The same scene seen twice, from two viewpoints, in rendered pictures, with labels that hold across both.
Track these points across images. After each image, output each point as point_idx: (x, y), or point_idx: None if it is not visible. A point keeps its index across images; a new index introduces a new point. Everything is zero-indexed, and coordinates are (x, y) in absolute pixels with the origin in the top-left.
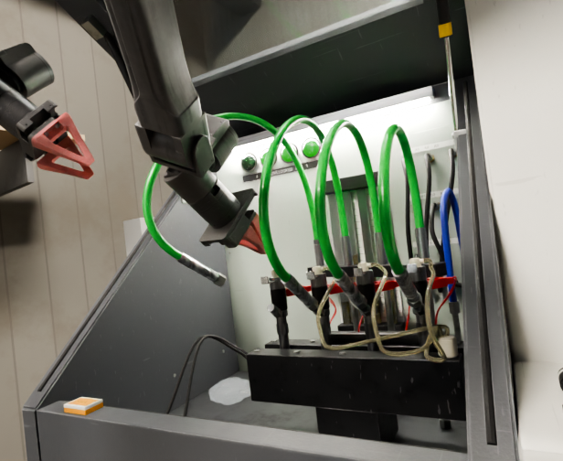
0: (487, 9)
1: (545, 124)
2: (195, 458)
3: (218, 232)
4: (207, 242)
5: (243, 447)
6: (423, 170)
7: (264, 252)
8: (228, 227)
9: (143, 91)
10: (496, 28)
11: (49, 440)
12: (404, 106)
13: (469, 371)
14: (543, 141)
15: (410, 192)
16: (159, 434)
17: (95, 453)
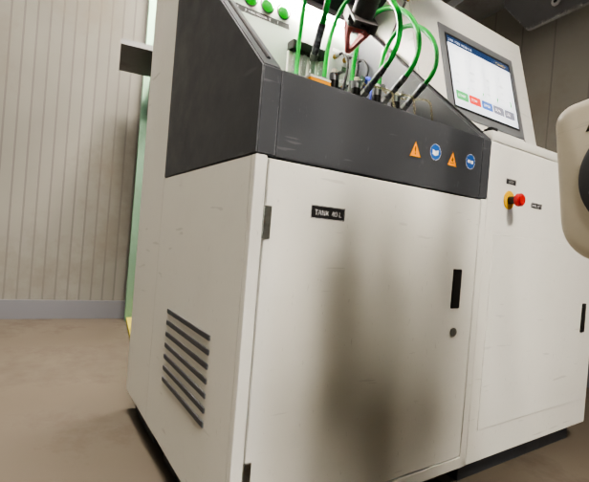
0: (415, 1)
1: (431, 60)
2: (403, 122)
3: (369, 21)
4: (361, 23)
5: (425, 120)
6: (340, 65)
7: (351, 52)
8: (374, 21)
9: None
10: (418, 11)
11: (294, 97)
12: (339, 23)
13: (463, 118)
14: (431, 66)
15: (381, 64)
16: (386, 107)
17: (338, 112)
